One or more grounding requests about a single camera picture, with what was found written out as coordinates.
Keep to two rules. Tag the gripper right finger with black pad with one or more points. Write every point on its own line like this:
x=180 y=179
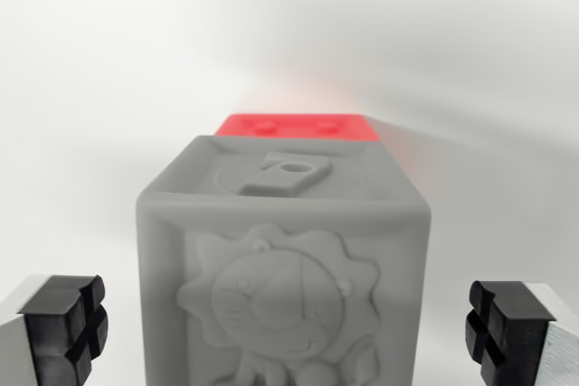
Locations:
x=520 y=341

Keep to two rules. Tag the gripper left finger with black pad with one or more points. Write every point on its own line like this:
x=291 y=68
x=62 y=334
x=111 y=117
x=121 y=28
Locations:
x=50 y=336

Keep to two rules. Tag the grey embossed toy cube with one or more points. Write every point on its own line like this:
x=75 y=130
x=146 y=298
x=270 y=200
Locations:
x=280 y=295

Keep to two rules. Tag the red toy cube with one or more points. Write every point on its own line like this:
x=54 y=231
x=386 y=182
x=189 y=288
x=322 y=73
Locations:
x=294 y=126

